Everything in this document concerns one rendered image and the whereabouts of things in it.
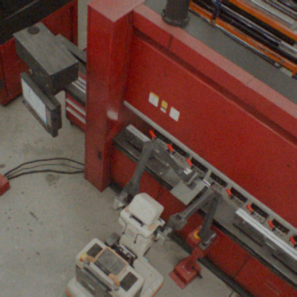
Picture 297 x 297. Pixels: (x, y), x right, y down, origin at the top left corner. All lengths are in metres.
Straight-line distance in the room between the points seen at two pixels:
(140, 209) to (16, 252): 1.71
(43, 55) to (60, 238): 2.02
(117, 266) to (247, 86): 1.69
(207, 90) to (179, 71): 0.25
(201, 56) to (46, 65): 1.09
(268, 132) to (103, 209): 2.32
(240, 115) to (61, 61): 1.31
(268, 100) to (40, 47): 1.66
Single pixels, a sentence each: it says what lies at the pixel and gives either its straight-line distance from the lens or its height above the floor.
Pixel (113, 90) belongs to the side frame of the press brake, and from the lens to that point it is 3.96.
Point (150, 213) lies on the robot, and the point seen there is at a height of 1.36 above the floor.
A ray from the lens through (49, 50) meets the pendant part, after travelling 3.71.
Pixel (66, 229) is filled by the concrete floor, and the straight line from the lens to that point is 5.02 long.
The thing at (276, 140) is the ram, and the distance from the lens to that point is 3.35.
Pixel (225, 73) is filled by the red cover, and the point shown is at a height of 2.28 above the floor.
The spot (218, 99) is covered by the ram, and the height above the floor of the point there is 2.02.
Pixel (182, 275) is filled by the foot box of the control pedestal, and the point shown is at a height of 0.12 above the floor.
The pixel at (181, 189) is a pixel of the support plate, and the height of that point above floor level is 1.00.
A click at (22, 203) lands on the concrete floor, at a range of 5.19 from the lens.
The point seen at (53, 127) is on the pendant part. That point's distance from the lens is 3.95.
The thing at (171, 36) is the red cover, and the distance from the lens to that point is 3.38.
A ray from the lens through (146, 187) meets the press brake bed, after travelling 4.65.
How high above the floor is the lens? 4.53
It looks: 54 degrees down
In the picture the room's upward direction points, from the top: 11 degrees clockwise
